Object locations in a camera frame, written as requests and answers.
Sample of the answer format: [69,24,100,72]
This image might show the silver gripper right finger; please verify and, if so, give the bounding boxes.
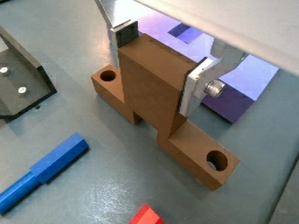
[179,38,248,117]

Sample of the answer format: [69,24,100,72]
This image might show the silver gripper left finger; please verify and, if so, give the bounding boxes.
[95,0,139,67]

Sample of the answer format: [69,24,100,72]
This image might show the brown T-shaped block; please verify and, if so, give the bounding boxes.
[91,34,239,190]

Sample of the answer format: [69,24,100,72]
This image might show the purple slotted base board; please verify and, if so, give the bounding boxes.
[137,11,278,123]

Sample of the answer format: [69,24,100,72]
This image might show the blue peg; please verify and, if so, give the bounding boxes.
[0,133,89,214]

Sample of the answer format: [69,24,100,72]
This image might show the red peg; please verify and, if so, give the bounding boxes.
[128,204,164,224]

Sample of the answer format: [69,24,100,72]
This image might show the dark grey bracket block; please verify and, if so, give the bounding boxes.
[0,26,57,120]

